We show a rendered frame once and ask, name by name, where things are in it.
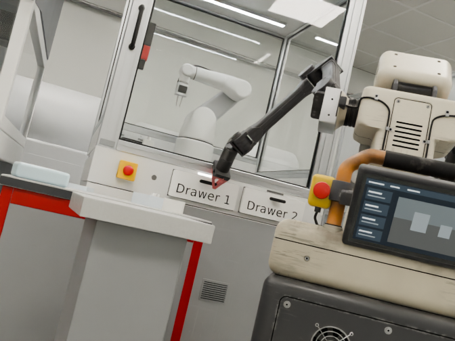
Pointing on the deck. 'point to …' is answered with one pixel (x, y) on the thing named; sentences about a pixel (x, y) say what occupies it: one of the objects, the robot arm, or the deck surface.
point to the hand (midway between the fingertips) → (214, 185)
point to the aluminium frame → (99, 134)
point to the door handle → (137, 27)
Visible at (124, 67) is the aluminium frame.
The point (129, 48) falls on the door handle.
